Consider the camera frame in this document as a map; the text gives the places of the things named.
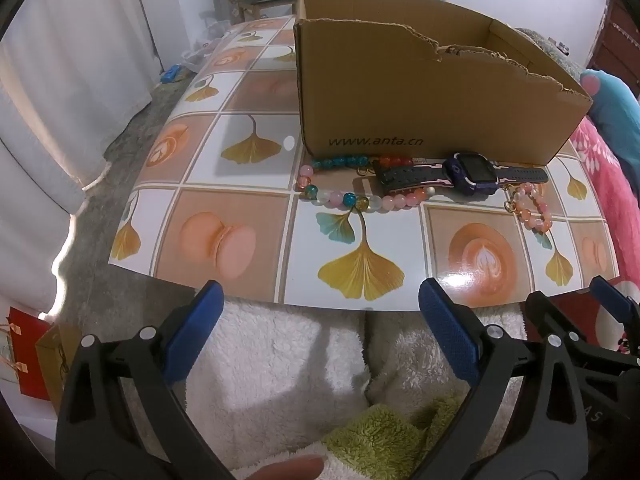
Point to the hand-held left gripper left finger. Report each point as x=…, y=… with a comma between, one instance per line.
x=192, y=332

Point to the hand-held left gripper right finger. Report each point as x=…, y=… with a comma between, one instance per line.
x=450, y=330

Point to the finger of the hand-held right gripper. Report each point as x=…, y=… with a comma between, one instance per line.
x=560, y=317
x=607, y=294

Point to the purple smartwatch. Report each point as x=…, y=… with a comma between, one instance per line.
x=467, y=170

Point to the brown cardboard box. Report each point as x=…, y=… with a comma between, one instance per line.
x=400, y=95

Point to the person's left hand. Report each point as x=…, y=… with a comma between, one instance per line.
x=290, y=469

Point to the white fluffy blanket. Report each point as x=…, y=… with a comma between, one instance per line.
x=280, y=360

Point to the pink floral blanket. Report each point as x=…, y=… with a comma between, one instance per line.
x=610, y=185

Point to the green fluffy cloth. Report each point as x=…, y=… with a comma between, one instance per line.
x=370, y=435

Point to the brown gift bag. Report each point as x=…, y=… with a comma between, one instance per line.
x=55, y=360

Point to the red gift bag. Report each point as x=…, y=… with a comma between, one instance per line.
x=27, y=350

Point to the teal plush toy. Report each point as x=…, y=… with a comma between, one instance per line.
x=617, y=110

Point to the dark wooden cabinet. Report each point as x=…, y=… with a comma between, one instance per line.
x=617, y=40

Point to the small blue toy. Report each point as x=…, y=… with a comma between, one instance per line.
x=171, y=73

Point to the clear plastic bag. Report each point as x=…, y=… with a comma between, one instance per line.
x=200, y=52

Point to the white curtain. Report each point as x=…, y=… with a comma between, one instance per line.
x=60, y=85

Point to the wooden chair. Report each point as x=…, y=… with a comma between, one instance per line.
x=265, y=2

